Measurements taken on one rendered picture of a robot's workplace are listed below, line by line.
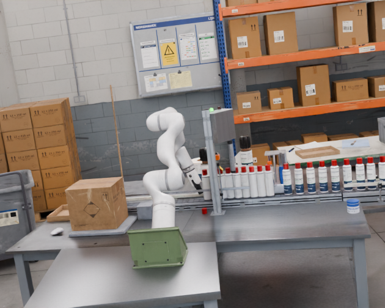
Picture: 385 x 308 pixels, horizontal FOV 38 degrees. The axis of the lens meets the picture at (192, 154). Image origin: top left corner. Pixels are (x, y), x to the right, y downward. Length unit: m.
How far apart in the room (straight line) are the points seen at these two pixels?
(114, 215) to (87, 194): 0.21
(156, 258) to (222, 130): 1.00
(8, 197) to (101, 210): 2.10
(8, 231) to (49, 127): 1.67
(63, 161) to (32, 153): 0.38
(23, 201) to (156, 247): 2.82
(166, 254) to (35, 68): 5.76
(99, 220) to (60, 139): 3.36
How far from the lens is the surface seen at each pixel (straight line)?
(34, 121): 6.82
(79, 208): 3.55
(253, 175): 3.63
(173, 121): 3.25
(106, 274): 2.92
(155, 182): 3.07
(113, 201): 3.48
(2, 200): 5.50
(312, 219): 3.34
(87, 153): 8.28
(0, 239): 5.62
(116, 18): 8.05
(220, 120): 3.46
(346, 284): 3.96
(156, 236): 2.84
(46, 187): 6.95
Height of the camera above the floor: 1.93
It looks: 11 degrees down
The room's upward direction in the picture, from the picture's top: 7 degrees counter-clockwise
